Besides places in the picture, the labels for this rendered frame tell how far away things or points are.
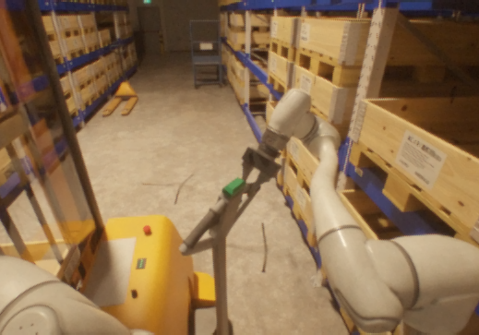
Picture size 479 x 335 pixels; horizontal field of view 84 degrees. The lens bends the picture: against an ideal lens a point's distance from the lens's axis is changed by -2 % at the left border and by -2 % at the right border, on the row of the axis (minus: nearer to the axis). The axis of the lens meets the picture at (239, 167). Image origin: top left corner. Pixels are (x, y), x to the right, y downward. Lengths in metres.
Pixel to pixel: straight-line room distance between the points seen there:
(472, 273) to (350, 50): 1.28
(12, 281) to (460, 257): 0.75
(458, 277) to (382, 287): 0.15
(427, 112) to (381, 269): 1.29
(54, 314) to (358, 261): 0.48
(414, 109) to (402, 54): 0.35
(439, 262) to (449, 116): 1.33
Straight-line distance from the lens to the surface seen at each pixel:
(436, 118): 1.82
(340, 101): 1.74
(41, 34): 1.30
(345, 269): 0.57
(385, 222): 1.94
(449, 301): 0.66
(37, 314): 0.43
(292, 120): 0.91
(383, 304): 0.57
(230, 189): 0.84
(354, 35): 1.70
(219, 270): 1.16
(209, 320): 1.70
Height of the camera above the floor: 1.89
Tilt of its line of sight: 30 degrees down
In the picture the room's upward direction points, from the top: straight up
